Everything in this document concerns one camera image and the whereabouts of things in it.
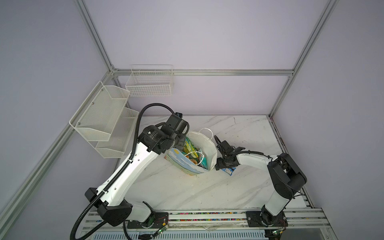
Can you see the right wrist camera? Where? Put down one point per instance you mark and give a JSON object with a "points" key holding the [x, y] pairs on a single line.
{"points": [[223, 146]]}

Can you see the orange Fox's candy bag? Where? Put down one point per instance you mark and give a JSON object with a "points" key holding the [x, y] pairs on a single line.
{"points": [[196, 161]]}

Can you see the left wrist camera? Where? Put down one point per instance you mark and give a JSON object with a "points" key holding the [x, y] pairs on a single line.
{"points": [[177, 121]]}

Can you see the aluminium frame posts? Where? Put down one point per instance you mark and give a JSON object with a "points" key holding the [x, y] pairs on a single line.
{"points": [[22, 197]]}

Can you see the white mesh shelf upper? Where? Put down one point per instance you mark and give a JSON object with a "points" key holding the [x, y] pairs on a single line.
{"points": [[99, 118]]}

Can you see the blue snack packet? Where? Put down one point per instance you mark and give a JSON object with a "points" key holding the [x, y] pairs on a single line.
{"points": [[229, 171]]}

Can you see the green candy bag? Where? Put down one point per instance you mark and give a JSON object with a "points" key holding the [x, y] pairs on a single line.
{"points": [[189, 148]]}

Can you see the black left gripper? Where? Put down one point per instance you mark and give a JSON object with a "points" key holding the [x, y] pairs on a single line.
{"points": [[180, 144]]}

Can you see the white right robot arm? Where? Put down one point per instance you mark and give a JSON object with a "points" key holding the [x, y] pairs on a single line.
{"points": [[286, 176]]}

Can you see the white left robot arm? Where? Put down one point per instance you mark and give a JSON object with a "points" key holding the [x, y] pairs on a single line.
{"points": [[109, 198]]}

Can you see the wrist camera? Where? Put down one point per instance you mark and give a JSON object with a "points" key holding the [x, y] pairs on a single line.
{"points": [[223, 146], [177, 121]]}

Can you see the white mesh shelf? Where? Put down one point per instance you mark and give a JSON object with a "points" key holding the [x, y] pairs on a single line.
{"points": [[116, 146], [99, 118]]}

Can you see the white mesh shelf lower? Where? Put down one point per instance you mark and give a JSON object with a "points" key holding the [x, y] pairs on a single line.
{"points": [[116, 146]]}

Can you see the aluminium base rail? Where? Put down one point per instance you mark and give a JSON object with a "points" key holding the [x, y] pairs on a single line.
{"points": [[224, 225]]}

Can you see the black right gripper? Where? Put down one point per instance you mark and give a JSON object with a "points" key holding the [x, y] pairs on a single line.
{"points": [[220, 165]]}

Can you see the white printed paper bag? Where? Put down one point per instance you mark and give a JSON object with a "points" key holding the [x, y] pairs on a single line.
{"points": [[202, 139]]}

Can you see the white wire basket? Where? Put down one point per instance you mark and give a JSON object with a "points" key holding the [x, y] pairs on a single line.
{"points": [[151, 80]]}

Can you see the teal Fox's candy bag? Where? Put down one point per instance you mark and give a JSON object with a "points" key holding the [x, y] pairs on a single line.
{"points": [[204, 164]]}

